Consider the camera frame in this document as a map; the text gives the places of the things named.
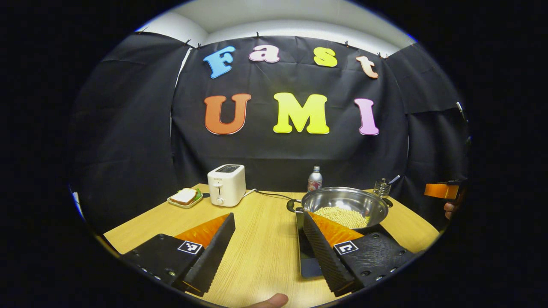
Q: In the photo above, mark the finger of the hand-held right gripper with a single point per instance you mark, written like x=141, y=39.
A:
x=441, y=191

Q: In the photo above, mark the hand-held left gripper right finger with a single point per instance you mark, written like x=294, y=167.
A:
x=325, y=256

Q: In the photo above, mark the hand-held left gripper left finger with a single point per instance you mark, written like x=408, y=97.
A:
x=214, y=256

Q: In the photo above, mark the black induction cooktop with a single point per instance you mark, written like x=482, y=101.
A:
x=309, y=256

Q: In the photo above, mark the heap of soybeans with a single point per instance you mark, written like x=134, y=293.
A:
x=342, y=216

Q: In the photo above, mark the small cream sandwich plate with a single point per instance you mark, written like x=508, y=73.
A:
x=185, y=205

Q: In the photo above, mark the sandwich with lettuce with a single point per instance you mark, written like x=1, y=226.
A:
x=185, y=196

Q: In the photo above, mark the white toaster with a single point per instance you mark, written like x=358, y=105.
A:
x=227, y=186

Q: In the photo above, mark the silver printed drink bottle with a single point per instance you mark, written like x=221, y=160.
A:
x=314, y=182

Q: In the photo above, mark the black backdrop cloth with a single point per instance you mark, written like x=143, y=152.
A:
x=265, y=149

